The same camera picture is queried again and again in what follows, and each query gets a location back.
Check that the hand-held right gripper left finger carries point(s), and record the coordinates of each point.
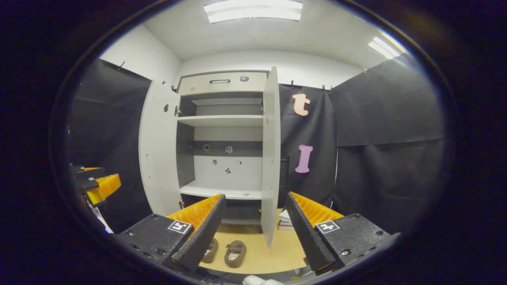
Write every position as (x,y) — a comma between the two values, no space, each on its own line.
(206,229)

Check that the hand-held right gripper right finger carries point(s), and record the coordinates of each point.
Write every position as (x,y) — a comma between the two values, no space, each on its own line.
(307,233)

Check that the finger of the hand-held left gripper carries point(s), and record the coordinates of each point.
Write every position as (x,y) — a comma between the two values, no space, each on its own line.
(89,178)
(107,185)

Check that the brown fuzzy shoe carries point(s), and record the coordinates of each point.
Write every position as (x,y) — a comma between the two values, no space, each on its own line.
(235,253)
(210,251)

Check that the white cabinet door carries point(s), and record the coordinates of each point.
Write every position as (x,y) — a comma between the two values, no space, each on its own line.
(158,158)
(271,158)

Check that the white shoe cabinet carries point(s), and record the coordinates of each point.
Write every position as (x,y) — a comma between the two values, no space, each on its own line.
(225,120)

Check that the white cabinet drawer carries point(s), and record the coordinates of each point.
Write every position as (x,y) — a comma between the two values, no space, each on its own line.
(222,85)

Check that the grey book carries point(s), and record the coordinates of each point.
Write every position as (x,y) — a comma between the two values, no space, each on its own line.
(286,226)

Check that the white cover book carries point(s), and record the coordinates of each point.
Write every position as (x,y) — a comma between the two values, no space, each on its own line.
(285,215)

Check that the black backdrop cloth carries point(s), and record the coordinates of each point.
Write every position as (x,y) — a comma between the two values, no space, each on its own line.
(111,118)
(380,118)

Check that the long ceiling light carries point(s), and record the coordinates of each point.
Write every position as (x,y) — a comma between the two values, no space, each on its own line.
(382,47)
(253,10)

